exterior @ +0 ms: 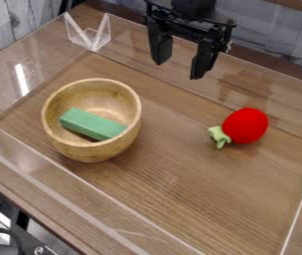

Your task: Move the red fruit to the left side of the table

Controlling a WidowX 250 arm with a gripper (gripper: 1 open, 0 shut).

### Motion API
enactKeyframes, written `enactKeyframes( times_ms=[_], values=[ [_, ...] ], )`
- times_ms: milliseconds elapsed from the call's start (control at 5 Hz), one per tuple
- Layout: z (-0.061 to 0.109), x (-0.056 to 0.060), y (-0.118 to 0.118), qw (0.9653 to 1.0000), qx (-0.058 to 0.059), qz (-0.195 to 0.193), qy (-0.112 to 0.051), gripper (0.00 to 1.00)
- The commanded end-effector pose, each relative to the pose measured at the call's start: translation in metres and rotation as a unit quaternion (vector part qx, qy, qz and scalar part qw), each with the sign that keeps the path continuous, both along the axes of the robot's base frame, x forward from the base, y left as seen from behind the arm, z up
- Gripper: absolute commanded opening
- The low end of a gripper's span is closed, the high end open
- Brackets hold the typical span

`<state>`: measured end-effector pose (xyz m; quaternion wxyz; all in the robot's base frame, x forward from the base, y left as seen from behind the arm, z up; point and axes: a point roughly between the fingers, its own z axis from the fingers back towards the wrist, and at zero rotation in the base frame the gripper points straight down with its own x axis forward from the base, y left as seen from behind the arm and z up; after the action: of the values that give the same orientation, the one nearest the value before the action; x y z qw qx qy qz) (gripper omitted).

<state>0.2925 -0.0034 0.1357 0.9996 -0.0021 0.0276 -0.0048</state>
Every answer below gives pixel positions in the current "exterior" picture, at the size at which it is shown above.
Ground clear acrylic tray walls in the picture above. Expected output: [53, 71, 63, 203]
[0, 15, 302, 255]

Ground black table leg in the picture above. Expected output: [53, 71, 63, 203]
[11, 207, 29, 232]

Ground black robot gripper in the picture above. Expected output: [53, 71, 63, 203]
[144, 0, 235, 80]

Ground red plush strawberry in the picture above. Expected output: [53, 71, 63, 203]
[207, 108, 269, 149]

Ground wooden bowl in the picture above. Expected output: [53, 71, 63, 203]
[41, 78, 142, 162]

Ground black cable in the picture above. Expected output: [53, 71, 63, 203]
[0, 226, 25, 255]

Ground green rectangular block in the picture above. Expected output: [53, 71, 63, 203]
[59, 108, 127, 141]

